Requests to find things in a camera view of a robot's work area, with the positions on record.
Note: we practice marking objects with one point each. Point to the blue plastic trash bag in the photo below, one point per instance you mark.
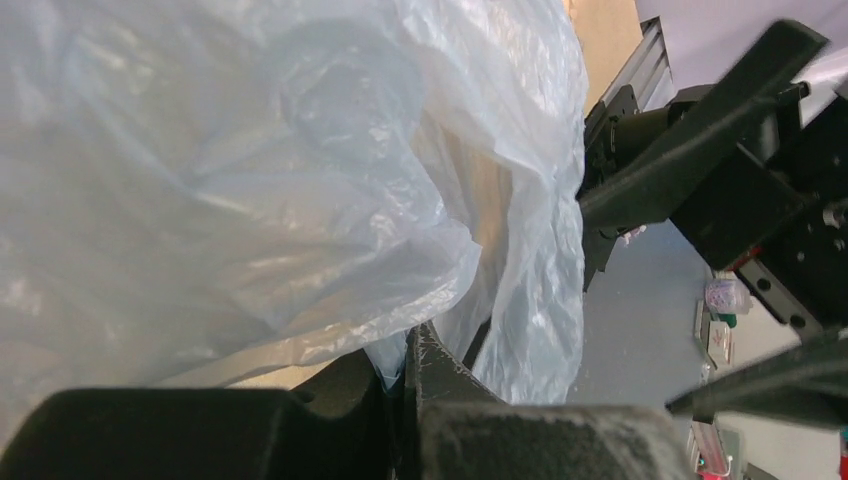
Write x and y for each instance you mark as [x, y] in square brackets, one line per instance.
[195, 192]

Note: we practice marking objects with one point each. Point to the aluminium frame rail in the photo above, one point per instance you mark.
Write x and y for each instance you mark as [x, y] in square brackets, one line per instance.
[646, 71]

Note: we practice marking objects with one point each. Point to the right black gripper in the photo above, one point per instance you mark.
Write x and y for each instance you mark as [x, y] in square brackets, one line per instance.
[773, 212]

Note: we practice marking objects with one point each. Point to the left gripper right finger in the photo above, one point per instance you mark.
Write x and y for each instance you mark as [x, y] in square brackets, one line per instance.
[456, 428]

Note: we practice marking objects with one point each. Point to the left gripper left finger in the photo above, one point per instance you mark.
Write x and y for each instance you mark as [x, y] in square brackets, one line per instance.
[333, 426]

